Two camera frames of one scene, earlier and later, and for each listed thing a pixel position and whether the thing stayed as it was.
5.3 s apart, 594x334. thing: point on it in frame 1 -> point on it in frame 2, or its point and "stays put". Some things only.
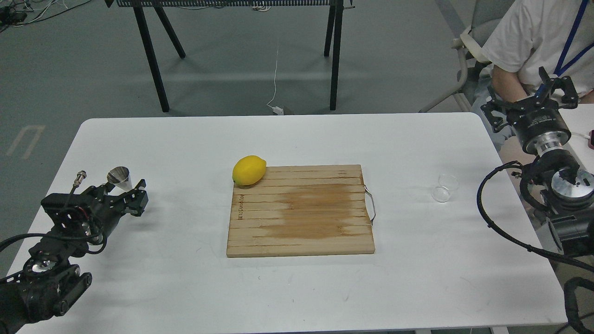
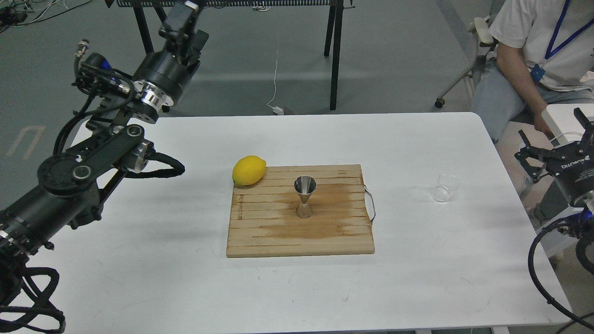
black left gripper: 92,214 -> 162,76
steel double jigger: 120,176 -> 305,186
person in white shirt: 525,35 stays put
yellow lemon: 248,170 stays put
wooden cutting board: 302,210 stays put
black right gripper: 541,127 -> 572,164
